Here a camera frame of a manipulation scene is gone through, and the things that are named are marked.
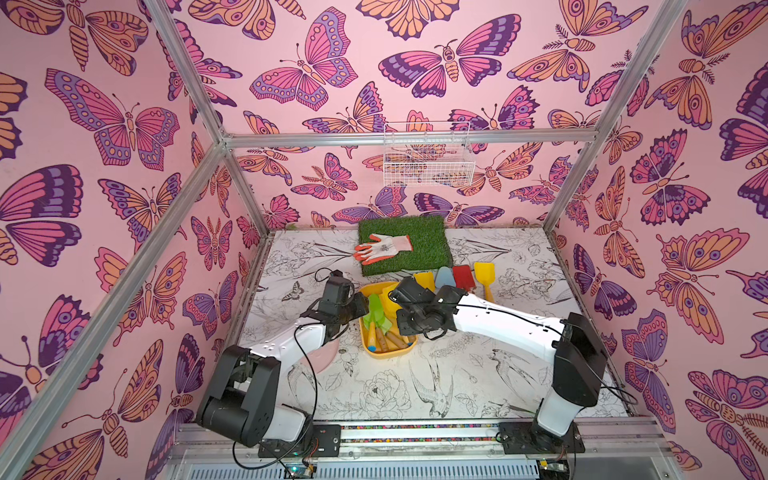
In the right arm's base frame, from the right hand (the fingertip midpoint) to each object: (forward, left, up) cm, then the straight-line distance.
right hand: (398, 329), depth 81 cm
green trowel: (+10, +7, -10) cm, 16 cm away
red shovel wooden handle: (+27, -24, -13) cm, 38 cm away
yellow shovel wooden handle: (-4, +2, +19) cm, 19 cm away
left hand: (+11, +9, -3) cm, 15 cm away
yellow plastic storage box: (+4, +5, -10) cm, 12 cm away
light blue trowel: (+25, -16, -11) cm, 32 cm away
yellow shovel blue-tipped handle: (+23, -9, -9) cm, 26 cm away
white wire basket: (+56, -10, +14) cm, 59 cm away
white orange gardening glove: (+36, +6, -7) cm, 37 cm away
